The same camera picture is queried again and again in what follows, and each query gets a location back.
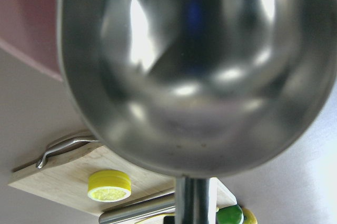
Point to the metal ice scoop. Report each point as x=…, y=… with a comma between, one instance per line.
x=197, y=89

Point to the pink bowl with ice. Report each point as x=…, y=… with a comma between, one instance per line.
x=28, y=32

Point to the half lemon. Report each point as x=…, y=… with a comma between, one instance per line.
x=109, y=186

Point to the wooden cutting board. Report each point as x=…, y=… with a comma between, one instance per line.
x=64, y=179

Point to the green lime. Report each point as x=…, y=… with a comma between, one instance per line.
x=231, y=215

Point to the whole lemon far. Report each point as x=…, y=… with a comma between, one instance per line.
x=248, y=217

